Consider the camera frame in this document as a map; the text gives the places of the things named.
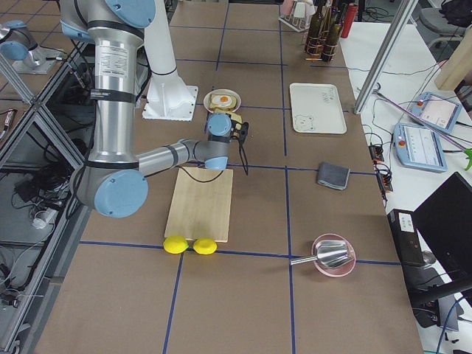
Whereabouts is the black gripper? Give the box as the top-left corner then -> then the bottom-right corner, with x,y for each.
230,119 -> 249,142

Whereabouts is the bread slice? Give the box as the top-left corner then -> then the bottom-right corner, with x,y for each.
214,108 -> 243,131
209,94 -> 237,111

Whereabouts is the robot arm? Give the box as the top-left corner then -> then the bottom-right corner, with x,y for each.
60,1 -> 249,218
1,20 -> 63,74

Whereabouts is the cream bear tray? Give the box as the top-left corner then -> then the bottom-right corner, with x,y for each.
289,83 -> 347,135

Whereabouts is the fried egg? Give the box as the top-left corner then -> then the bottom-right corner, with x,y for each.
211,94 -> 232,105

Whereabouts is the white round plate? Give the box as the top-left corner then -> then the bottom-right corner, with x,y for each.
203,88 -> 241,112

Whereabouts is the wooden cutting board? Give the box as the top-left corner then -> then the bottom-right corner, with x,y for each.
164,167 -> 233,243

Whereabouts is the grey folded cloth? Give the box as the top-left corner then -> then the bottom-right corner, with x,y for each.
316,162 -> 350,190

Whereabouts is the yellow lemon half right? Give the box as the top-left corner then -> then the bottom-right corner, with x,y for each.
193,238 -> 218,255

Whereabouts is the dark wine bottle front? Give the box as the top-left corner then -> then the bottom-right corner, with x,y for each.
307,0 -> 326,37

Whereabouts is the dark wine bottle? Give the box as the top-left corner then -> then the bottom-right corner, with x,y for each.
321,4 -> 343,62
333,0 -> 350,24
307,0 -> 326,37

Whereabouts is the dark wine bottle middle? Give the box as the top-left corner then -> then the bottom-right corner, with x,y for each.
321,4 -> 343,62

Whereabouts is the pink cup large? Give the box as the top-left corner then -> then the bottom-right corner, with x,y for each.
281,0 -> 294,16

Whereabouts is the metal scoop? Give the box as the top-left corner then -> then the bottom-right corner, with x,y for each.
290,240 -> 353,269

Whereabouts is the dark wine bottle back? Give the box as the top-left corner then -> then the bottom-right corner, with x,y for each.
333,0 -> 350,24

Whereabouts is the red cylinder bottle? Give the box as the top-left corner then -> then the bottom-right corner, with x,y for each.
341,3 -> 358,38

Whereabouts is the pink bowl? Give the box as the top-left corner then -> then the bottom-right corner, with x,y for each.
311,233 -> 356,277

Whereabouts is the blue teach pendant near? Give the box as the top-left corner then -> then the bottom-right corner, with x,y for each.
393,123 -> 448,173

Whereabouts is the blue teach pendant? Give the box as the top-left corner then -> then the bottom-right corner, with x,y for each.
393,123 -> 448,173
411,91 -> 461,133

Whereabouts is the blue teach pendant far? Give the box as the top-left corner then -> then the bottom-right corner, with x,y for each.
411,91 -> 461,133

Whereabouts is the black monitor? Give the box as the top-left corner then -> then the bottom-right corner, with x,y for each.
411,172 -> 471,305

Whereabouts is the green tipped metal stick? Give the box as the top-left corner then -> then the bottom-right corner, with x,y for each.
372,89 -> 471,171

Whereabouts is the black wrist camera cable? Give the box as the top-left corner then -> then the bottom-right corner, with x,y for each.
182,125 -> 251,184

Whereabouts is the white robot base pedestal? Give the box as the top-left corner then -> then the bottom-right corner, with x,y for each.
143,1 -> 198,122

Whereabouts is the copper wire bottle rack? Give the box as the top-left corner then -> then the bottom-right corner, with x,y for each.
304,36 -> 338,62

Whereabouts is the aluminium frame post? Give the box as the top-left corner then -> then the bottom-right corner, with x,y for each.
353,0 -> 419,114

